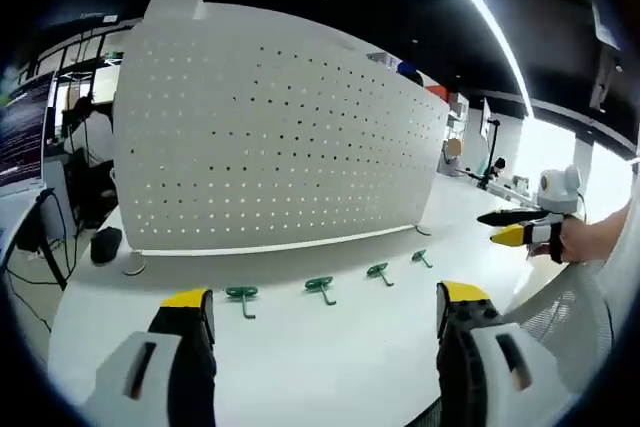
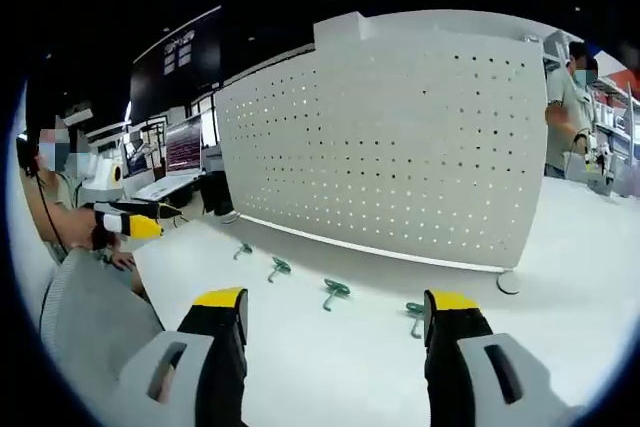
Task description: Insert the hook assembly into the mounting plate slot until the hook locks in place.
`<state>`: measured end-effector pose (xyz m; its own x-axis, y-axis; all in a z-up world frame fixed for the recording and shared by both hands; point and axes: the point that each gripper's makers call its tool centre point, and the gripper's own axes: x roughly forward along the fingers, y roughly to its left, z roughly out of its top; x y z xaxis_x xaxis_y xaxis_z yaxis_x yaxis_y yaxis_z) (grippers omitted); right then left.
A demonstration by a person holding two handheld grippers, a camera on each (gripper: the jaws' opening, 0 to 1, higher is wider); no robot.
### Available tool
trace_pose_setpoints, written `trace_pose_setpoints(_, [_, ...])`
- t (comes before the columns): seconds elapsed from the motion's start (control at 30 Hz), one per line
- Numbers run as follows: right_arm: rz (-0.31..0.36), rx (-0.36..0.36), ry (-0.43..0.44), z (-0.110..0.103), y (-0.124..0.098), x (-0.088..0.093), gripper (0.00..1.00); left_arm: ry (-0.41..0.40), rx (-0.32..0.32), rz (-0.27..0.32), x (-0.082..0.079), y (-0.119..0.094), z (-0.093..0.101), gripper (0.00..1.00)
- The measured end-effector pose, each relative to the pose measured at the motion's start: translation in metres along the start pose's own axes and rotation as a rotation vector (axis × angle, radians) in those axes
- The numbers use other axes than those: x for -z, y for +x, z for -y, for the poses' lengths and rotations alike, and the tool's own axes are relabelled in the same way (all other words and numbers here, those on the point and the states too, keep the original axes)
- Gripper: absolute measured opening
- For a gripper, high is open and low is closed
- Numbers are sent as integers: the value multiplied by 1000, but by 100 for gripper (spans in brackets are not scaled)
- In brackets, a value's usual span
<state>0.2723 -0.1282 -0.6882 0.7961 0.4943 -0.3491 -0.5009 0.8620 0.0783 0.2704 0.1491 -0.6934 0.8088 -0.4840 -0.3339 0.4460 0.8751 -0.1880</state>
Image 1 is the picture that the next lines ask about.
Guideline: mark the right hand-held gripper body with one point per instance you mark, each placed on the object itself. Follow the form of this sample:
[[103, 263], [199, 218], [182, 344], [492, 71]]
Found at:
[[562, 192]]

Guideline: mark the person's right hand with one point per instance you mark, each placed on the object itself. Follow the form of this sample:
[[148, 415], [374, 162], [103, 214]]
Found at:
[[582, 242]]

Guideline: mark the white perforated mounting plate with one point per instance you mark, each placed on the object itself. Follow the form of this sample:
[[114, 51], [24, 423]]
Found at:
[[275, 147]]

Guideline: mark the metal shelf rack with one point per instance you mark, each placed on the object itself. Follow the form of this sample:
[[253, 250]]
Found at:
[[457, 117]]

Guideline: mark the ceiling air conditioner unit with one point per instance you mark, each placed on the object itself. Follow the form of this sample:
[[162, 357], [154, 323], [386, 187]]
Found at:
[[607, 27]]

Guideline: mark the white mesh office chair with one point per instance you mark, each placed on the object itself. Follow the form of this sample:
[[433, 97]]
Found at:
[[565, 307]]

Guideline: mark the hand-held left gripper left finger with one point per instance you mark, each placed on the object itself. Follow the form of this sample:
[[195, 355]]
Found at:
[[125, 367]]

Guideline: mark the long ceiling light strip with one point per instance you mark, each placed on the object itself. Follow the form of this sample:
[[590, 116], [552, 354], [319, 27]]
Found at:
[[490, 22]]

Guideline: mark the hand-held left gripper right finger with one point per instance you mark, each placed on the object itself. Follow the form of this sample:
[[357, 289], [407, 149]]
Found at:
[[500, 372]]

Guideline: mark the black framed glass partition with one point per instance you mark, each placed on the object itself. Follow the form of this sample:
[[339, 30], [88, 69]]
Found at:
[[75, 49]]

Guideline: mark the black tripod stand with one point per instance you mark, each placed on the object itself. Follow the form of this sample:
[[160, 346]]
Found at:
[[494, 152]]

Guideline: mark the red storage box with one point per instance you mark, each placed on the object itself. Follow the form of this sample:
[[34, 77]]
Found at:
[[439, 90]]

